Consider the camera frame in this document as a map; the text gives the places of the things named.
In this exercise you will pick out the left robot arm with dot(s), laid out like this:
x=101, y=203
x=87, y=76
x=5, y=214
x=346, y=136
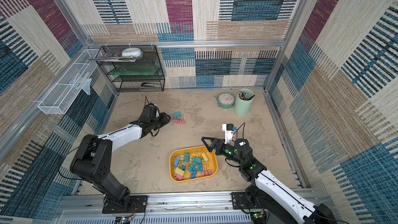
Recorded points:
x=92, y=160

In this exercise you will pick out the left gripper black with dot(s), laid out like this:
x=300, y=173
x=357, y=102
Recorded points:
x=165, y=119

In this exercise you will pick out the mint green pen cup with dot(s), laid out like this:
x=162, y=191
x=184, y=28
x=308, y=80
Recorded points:
x=241, y=107

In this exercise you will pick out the yellow plastic storage tray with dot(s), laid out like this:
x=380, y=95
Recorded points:
x=187, y=167

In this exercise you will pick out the mint green alarm clock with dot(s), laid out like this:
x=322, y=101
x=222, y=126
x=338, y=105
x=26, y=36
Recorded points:
x=225, y=100

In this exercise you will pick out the teal binder clip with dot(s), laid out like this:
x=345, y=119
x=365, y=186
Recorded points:
x=198, y=162
x=177, y=115
x=186, y=157

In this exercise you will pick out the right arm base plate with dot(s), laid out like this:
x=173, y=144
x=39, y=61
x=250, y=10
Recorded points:
x=245, y=200

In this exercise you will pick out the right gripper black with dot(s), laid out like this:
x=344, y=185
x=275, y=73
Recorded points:
x=218, y=145

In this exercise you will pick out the pale yellow binder clip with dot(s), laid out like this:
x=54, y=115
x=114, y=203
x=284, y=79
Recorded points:
x=179, y=171

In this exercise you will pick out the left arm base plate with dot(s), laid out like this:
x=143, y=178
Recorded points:
x=136, y=203

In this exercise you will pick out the magazines on shelf top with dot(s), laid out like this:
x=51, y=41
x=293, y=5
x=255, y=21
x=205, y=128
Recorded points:
x=112, y=57

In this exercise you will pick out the black mesh desk shelf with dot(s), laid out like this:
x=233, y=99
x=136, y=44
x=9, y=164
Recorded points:
x=128, y=76

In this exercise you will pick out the white wire wall basket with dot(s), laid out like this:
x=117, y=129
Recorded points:
x=76, y=78

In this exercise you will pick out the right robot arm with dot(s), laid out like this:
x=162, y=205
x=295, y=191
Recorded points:
x=266, y=191

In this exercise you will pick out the light blue binder clip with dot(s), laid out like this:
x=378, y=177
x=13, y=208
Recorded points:
x=176, y=162

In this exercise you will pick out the white round tape dispenser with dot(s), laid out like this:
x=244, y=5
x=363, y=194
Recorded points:
x=132, y=53

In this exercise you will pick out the pink binder clip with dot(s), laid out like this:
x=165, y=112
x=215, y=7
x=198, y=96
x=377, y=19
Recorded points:
x=180, y=122
x=178, y=177
x=206, y=173

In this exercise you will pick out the pens in cup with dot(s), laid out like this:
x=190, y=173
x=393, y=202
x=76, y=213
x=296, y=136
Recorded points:
x=245, y=95

